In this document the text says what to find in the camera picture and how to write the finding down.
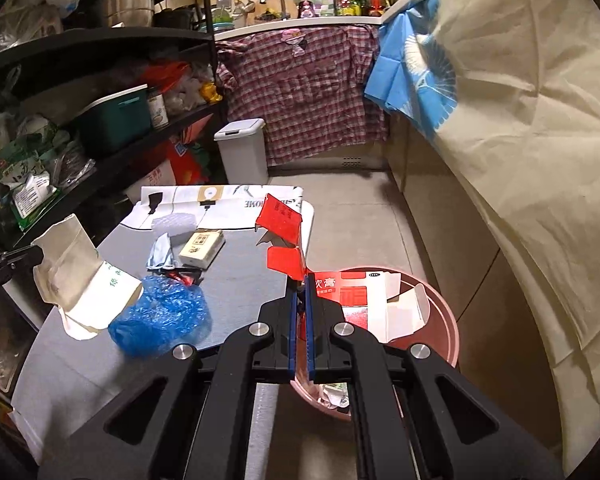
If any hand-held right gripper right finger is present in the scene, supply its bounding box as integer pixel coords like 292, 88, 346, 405
302, 272, 566, 480

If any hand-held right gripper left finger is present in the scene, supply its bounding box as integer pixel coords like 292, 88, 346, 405
37, 275, 301, 480

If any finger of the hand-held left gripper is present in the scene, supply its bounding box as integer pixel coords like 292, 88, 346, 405
0, 246, 47, 286

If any printed snack packet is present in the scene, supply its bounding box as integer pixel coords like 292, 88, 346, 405
320, 382, 351, 408

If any red white carton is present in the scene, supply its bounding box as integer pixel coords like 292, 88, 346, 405
312, 270, 433, 343

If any cream paper bag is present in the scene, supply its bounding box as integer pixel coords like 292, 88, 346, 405
31, 214, 143, 343

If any torn red carton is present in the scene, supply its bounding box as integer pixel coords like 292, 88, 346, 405
255, 193, 308, 281

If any red foil wrapper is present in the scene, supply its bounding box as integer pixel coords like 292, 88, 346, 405
162, 267, 203, 286

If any blue plastic bag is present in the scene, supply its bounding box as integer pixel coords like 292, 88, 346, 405
108, 275, 213, 358

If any beige cardboard box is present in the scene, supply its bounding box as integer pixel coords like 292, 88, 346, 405
179, 230, 227, 267

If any pink plastic basin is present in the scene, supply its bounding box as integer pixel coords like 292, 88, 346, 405
290, 266, 459, 423

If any blue face mask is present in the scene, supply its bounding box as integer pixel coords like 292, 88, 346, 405
146, 232, 178, 271

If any clear bubble wrap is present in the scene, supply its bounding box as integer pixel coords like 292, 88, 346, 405
150, 212, 196, 236

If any green white food packet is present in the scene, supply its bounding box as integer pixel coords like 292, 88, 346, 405
10, 172, 61, 231

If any green storage box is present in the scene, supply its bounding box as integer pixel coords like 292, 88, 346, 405
75, 83, 153, 156

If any red printed shopping bag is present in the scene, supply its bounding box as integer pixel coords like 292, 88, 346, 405
135, 135, 206, 191

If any white lidded bin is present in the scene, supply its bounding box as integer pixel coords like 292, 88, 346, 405
214, 118, 270, 186

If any white label jar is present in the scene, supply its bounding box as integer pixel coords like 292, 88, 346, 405
147, 87, 170, 128

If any black shelf rack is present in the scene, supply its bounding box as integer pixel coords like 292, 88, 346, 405
0, 0, 228, 281

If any red plastic bag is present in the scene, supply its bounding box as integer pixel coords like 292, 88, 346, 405
140, 60, 191, 93

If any red plaid shirt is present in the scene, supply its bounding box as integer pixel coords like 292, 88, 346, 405
215, 25, 391, 168

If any cream and blue printed sheet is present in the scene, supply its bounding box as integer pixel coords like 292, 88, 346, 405
364, 0, 600, 471

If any metal kitchen faucet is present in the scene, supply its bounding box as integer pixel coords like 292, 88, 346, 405
260, 0, 288, 21

